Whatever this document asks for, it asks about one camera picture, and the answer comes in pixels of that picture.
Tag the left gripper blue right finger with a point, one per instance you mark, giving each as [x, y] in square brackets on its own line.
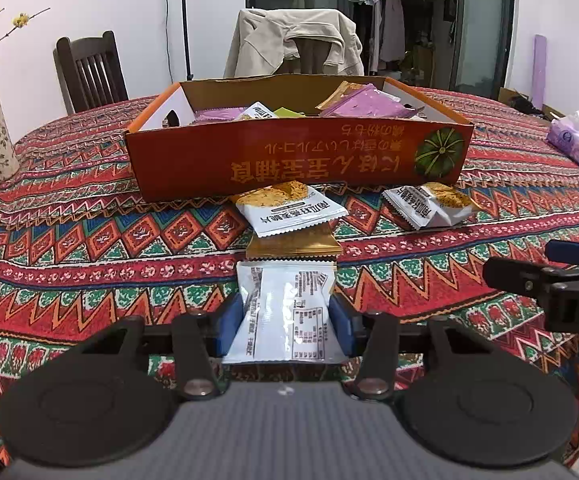
[342, 315]

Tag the long green snack pack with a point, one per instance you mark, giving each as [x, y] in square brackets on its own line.
[283, 112]

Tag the oat crisp packet white gold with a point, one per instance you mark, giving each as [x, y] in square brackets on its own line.
[256, 111]

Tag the pink snack packet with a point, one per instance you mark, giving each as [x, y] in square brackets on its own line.
[219, 114]
[371, 103]

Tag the dark wooden chair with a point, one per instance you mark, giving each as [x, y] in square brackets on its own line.
[91, 71]

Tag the chair under beige jacket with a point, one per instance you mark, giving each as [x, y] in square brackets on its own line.
[310, 58]

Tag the cardboard box on floor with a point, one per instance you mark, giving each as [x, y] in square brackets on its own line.
[522, 104]

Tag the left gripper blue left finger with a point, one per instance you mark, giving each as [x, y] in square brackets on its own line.
[230, 316]

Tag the purple rolled mat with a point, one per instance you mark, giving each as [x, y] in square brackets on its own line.
[539, 67]

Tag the studio light on stand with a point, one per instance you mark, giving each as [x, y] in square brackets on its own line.
[186, 39]

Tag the beige jacket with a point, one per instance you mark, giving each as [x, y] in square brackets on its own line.
[262, 39]

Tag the purple tissue pack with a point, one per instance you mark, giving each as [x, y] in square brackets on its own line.
[564, 135]

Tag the orange cardboard pumpkin box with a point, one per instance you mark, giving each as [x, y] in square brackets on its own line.
[172, 157]

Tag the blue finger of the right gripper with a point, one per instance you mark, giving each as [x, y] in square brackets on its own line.
[562, 251]

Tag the patterned red tablecloth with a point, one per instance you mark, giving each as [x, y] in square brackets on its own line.
[79, 248]

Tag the white oat crisp packet back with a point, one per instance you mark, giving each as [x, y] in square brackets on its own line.
[286, 313]

